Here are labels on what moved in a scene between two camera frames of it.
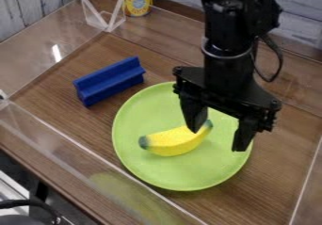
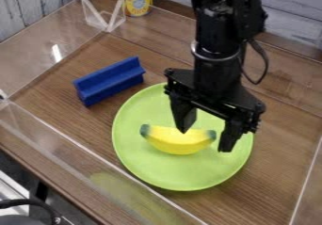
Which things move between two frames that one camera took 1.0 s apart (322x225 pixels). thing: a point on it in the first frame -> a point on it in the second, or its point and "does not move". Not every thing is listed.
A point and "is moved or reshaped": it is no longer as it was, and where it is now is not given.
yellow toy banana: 174,141 is moved or reshaped
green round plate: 153,111 does not move
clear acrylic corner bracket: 102,19 does not move
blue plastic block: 110,81 does not move
